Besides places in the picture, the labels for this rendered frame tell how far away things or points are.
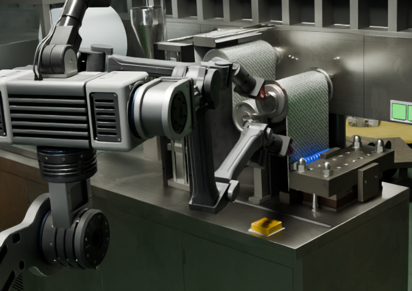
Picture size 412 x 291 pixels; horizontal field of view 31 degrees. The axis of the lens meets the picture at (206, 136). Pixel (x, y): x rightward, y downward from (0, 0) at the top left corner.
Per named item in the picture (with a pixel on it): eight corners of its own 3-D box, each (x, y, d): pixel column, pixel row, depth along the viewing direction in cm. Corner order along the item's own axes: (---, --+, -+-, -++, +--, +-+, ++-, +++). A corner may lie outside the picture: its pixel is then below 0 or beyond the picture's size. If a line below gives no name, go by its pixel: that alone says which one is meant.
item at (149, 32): (135, 158, 321) (124, 24, 306) (159, 150, 331) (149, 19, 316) (157, 163, 312) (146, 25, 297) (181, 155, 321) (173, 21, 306)
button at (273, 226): (251, 230, 238) (251, 223, 238) (265, 223, 243) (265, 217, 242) (268, 236, 233) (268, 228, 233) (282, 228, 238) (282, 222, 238)
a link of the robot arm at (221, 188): (221, 228, 198) (185, 222, 201) (236, 197, 209) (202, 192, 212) (208, 78, 174) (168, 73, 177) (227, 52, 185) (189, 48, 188)
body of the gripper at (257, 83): (259, 98, 243) (247, 88, 238) (235, 93, 250) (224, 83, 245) (267, 81, 244) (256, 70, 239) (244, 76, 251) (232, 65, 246)
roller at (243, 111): (233, 132, 271) (231, 99, 268) (278, 117, 289) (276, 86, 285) (258, 137, 263) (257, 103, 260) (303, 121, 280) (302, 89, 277)
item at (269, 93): (260, 113, 258) (257, 91, 256) (264, 112, 259) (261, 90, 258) (277, 113, 252) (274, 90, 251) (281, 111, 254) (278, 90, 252)
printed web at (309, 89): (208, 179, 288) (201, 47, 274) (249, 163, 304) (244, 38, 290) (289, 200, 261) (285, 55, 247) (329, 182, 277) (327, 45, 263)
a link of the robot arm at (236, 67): (232, 78, 235) (241, 62, 236) (217, 71, 240) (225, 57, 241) (243, 87, 240) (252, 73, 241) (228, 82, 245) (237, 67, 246)
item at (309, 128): (287, 168, 258) (286, 116, 253) (327, 151, 274) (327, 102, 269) (288, 168, 258) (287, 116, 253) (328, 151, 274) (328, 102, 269)
